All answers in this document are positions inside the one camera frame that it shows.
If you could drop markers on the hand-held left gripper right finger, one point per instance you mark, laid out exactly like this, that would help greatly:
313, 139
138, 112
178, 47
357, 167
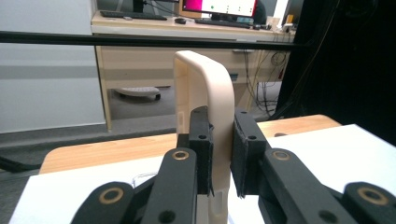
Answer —
246, 149

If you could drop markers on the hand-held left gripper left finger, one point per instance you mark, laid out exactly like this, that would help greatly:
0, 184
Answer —
202, 146

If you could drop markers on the cream painting-print phone case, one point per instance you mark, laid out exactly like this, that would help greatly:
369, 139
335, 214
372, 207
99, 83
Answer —
214, 81

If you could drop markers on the white table mat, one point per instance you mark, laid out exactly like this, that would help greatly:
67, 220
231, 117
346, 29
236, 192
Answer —
327, 155

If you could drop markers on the white power strip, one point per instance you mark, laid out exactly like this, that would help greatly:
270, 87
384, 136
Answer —
243, 50

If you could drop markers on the light wooden desk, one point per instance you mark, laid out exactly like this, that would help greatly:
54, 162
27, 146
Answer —
137, 65

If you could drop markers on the black keyboard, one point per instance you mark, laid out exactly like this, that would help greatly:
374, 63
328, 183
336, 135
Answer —
130, 15
222, 23

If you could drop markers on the black computer mouse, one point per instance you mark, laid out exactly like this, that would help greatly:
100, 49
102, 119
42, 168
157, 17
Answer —
180, 21

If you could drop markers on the black curtain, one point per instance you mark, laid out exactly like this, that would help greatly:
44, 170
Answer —
348, 62

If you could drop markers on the computer monitor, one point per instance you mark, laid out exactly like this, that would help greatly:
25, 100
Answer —
221, 6

